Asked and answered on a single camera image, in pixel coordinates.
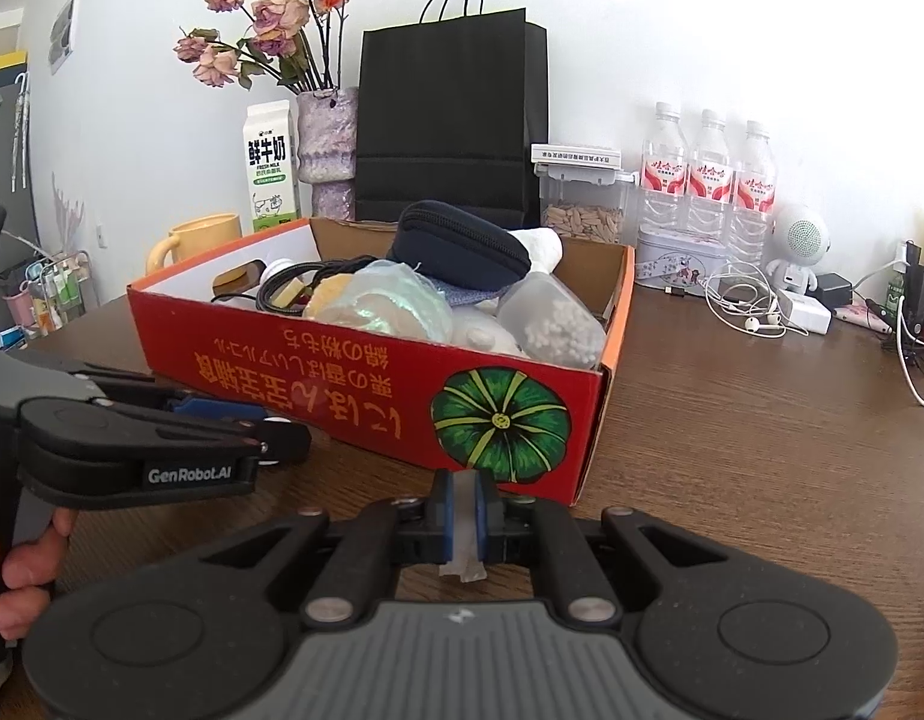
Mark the dried rose bouquet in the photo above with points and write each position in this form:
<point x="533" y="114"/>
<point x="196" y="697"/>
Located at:
<point x="267" y="15"/>

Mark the iridescent plastic bag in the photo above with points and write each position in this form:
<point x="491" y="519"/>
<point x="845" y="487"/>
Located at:
<point x="394" y="304"/>

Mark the white robot speaker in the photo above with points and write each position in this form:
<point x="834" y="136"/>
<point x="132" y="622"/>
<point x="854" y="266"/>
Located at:
<point x="799" y="240"/>

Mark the small pink case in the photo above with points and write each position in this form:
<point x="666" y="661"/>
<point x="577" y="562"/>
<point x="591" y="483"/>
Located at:
<point x="863" y="316"/>

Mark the large white ridged lid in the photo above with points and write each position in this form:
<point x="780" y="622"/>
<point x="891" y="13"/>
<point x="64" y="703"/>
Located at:
<point x="278" y="268"/>

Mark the black paper bag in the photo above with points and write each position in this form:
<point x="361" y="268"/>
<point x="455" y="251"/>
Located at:
<point x="447" y="112"/>

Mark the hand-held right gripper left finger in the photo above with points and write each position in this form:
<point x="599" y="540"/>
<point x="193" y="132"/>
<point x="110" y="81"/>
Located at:
<point x="450" y="517"/>

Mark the yellow mug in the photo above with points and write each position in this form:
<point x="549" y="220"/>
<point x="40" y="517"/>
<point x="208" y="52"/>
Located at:
<point x="203" y="240"/>

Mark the red cardboard box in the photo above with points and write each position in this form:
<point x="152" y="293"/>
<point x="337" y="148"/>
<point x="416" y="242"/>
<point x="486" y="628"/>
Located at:
<point x="342" y="382"/>

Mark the black phone stand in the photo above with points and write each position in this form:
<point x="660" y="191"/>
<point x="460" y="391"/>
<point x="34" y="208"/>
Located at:
<point x="916" y="285"/>

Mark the white wall socket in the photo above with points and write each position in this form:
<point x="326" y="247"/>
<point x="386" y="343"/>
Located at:
<point x="99" y="232"/>

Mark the white power adapter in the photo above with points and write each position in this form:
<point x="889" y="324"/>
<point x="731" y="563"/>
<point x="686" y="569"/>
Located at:
<point x="805" y="313"/>

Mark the clear water bottle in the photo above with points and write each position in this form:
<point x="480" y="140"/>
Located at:
<point x="663" y="172"/>
<point x="753" y="184"/>
<point x="709" y="176"/>

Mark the yellow white plush toy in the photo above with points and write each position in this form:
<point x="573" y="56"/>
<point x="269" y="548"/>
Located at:
<point x="488" y="334"/>

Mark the wall poster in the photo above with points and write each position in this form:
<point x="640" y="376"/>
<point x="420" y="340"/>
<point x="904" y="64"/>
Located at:
<point x="64" y="30"/>

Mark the small green bottle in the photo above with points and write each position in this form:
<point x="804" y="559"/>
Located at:
<point x="895" y="289"/>

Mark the clear seed container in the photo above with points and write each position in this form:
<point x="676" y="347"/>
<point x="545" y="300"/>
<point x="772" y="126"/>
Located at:
<point x="582" y="210"/>

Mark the printed white tin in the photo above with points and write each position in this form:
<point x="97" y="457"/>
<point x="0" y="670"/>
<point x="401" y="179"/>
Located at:
<point x="679" y="261"/>

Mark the small white box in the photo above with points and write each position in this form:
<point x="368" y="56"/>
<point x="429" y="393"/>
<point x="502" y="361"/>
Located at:
<point x="574" y="156"/>

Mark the purple cloth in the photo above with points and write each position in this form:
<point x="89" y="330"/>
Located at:
<point x="473" y="294"/>

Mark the navy zip pouch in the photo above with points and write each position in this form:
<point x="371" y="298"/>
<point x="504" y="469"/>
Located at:
<point x="454" y="247"/>

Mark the translucent cotton swab pouch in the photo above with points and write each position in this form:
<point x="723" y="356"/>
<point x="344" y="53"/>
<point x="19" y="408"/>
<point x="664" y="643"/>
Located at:
<point x="556" y="319"/>

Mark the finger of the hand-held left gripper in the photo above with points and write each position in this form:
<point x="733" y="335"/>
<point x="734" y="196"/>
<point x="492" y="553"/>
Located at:
<point x="218" y="410"/>
<point x="286" y="444"/>

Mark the white earphones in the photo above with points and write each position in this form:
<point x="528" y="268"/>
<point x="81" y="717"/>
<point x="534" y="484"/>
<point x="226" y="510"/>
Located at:
<point x="739" y="300"/>

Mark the black power adapter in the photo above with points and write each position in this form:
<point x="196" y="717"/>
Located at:
<point x="833" y="289"/>

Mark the purple textured vase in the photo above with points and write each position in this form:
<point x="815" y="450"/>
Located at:
<point x="327" y="142"/>

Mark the grey refrigerator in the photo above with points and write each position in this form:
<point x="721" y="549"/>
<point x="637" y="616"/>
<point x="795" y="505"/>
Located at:
<point x="8" y="165"/>

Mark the white green milk carton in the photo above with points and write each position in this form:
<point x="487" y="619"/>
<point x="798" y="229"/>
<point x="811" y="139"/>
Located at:
<point x="269" y="165"/>

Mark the person's left hand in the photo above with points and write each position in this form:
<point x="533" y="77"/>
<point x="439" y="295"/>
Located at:
<point x="27" y="574"/>

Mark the white paper towel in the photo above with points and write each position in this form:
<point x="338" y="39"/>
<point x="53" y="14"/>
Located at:
<point x="543" y="247"/>

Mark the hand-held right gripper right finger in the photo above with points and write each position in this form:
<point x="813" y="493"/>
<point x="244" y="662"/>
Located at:
<point x="490" y="529"/>

